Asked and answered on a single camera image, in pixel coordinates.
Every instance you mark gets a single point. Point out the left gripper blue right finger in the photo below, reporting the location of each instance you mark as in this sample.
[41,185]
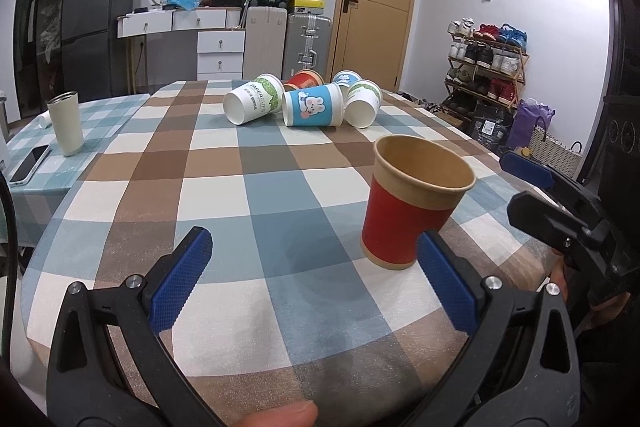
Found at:
[454,280]

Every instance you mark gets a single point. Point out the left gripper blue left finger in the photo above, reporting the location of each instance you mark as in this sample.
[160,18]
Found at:
[173,277]

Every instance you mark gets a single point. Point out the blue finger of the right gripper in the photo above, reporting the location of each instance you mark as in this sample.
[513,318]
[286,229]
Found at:
[555,226]
[527,170]

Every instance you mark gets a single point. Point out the red and kraft paper cup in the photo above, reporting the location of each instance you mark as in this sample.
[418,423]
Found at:
[415,186]

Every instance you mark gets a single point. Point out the white green paper cup right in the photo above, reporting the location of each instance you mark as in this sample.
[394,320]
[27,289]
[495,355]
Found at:
[363,102]

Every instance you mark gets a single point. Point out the white green paper cup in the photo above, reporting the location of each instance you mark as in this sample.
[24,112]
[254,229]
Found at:
[363,102]
[254,99]

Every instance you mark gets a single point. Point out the blue white paper cup rear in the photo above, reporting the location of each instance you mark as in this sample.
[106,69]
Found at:
[346,78]

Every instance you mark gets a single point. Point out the blue rabbit paper cup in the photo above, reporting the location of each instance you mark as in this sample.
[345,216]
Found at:
[321,106]

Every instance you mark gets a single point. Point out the white green paper cup left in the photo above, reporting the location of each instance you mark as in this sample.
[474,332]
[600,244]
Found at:
[254,99]

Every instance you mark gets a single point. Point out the person's right hand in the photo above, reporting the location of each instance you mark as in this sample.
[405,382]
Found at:
[575,291]

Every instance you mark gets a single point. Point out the person's left hand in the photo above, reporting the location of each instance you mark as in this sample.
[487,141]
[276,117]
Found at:
[298,414]

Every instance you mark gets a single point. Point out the purple bag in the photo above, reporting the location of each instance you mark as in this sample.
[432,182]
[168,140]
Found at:
[529,114]

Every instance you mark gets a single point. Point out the checked tablecloth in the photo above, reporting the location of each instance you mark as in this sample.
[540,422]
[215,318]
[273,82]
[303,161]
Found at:
[288,308]

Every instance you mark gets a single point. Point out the shoe rack with shoes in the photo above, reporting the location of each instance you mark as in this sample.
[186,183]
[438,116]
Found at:
[487,62]

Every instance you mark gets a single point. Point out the white smartphone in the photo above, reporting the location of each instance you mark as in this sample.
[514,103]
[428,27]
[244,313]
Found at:
[29,165]

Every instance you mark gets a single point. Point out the silver suitcase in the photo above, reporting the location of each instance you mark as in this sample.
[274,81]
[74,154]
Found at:
[307,43]

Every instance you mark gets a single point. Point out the white drawer desk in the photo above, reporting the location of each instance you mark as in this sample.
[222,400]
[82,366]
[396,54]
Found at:
[169,45]

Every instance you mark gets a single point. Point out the dark glass cabinet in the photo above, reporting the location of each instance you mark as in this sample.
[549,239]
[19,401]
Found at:
[37,55]

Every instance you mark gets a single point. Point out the beige suitcase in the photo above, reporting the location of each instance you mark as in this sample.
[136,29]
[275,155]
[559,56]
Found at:
[264,41]

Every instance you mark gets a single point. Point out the black refrigerator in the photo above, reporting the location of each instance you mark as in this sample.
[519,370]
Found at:
[93,57]

